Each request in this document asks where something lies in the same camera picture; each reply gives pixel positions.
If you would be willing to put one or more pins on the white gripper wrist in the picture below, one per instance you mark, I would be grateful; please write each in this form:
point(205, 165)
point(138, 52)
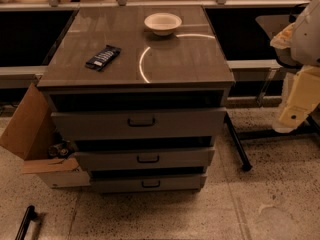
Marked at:
point(307, 39)

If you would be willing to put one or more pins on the grey drawer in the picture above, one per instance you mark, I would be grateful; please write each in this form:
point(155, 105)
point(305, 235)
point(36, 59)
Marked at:
point(145, 184)
point(139, 124)
point(145, 159)

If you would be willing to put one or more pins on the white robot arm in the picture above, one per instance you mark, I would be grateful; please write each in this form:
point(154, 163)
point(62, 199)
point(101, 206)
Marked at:
point(303, 39)

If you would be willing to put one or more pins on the grey top drawer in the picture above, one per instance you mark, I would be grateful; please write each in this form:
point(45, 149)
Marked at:
point(139, 124)

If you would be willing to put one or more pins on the grey bottom drawer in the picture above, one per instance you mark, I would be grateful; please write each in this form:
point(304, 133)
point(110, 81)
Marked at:
point(145, 184)

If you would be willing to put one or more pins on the grey drawer cabinet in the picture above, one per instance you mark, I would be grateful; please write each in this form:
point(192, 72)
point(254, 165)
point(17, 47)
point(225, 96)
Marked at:
point(185, 70)

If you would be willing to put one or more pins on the open cardboard box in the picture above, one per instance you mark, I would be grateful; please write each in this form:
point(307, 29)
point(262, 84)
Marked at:
point(29, 135)

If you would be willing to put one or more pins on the white bowl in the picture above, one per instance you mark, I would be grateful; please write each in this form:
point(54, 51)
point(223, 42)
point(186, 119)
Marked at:
point(163, 24)

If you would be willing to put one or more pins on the dark blue snack packet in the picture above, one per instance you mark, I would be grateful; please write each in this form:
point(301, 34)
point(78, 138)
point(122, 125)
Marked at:
point(103, 58)

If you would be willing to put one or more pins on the cans inside cardboard box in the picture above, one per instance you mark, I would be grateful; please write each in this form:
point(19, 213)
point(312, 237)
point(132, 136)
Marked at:
point(58, 150)

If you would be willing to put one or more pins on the black bar on floor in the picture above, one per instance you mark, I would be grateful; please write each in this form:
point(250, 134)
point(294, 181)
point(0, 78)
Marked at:
point(29, 216)

